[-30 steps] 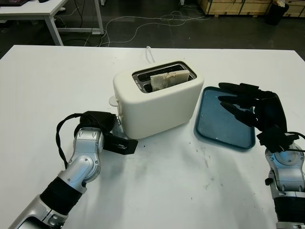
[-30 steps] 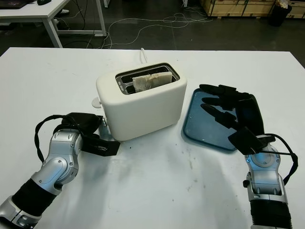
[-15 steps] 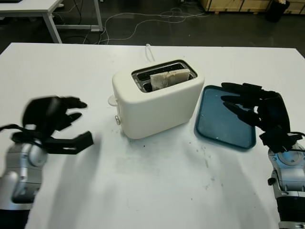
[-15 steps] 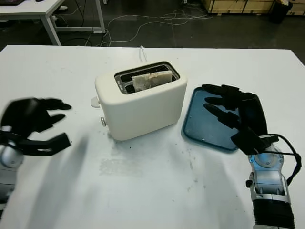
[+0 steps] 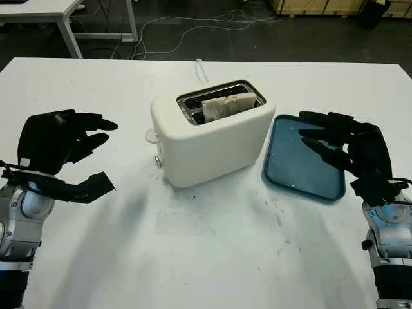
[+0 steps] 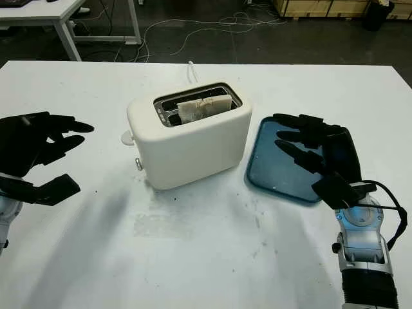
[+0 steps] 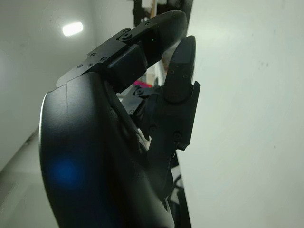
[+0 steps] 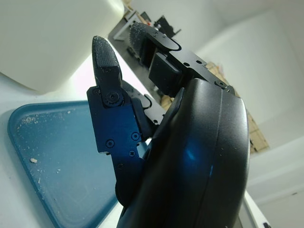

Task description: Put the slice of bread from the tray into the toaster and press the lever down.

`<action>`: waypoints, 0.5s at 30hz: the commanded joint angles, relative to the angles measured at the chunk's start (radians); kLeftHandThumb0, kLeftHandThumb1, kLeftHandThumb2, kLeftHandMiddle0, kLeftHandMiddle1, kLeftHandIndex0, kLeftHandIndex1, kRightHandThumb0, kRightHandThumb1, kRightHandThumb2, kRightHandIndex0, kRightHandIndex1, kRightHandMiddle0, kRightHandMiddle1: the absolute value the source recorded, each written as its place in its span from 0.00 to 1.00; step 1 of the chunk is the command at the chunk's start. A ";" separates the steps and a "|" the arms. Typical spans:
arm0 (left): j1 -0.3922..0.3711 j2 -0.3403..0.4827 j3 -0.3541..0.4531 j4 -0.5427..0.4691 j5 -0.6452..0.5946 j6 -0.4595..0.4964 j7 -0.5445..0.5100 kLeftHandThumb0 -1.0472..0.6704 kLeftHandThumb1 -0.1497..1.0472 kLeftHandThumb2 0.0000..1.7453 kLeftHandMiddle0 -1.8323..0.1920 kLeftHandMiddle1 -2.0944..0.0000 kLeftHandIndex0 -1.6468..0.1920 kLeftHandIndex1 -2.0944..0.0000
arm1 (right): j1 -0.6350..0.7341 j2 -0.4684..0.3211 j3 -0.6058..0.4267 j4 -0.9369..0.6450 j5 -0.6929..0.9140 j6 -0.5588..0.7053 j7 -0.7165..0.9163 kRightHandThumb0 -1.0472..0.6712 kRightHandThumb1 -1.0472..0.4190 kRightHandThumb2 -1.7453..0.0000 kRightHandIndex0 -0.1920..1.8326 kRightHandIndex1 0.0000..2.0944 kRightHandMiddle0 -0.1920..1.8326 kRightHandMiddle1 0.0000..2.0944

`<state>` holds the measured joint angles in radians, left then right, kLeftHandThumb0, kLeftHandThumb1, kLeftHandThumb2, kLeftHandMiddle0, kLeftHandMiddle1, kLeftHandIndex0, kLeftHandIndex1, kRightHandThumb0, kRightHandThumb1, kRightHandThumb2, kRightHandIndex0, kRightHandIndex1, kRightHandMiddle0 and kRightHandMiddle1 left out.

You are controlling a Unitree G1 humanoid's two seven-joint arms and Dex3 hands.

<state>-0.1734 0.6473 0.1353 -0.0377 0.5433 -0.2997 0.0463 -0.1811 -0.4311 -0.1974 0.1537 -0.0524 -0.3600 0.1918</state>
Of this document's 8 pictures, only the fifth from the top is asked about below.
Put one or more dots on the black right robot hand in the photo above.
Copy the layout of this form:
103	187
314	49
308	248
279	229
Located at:
370	154

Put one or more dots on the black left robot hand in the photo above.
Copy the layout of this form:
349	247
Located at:
45	145

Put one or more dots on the white toaster lever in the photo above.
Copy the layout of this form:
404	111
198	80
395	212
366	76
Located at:
149	136

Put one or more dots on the slice of bread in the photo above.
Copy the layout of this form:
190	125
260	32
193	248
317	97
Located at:
225	106

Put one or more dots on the cream white toaster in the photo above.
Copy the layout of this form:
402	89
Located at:
209	154

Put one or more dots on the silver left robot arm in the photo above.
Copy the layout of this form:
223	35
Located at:
19	225

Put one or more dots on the blue plastic tray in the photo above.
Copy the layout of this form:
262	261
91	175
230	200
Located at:
289	161

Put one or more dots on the white desk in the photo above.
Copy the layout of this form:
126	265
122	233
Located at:
38	9

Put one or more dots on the black trash bin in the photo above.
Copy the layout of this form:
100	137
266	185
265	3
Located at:
373	16

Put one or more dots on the wooden crate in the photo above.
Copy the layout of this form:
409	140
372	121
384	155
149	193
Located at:
305	4

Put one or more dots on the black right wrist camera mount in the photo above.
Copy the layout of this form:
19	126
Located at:
373	193

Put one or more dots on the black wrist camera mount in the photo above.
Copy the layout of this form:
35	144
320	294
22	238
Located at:
373	193
77	191

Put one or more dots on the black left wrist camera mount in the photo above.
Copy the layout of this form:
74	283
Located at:
77	191

